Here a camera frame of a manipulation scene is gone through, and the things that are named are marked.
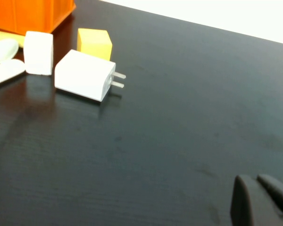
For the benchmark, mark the white charger plug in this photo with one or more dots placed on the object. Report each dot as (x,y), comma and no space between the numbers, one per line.
(82,75)

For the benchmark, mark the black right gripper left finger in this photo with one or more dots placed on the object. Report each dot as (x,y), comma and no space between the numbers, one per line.
(247,204)

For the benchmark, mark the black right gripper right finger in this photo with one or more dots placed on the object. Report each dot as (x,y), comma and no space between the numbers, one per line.
(280,195)

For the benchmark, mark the white plastic knife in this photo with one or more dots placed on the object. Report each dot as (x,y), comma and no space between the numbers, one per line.
(7,70)

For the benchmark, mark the yellow plastic knife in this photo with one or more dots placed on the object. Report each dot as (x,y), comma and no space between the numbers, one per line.
(21,42)

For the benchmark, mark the white foam cube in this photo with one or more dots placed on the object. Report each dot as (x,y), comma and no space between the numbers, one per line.
(39,54)

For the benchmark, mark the yellow foam cube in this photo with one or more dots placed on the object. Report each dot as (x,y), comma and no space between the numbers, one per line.
(95,44)

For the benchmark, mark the orange plastic cutlery holder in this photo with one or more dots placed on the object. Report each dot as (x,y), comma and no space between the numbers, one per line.
(26,14)

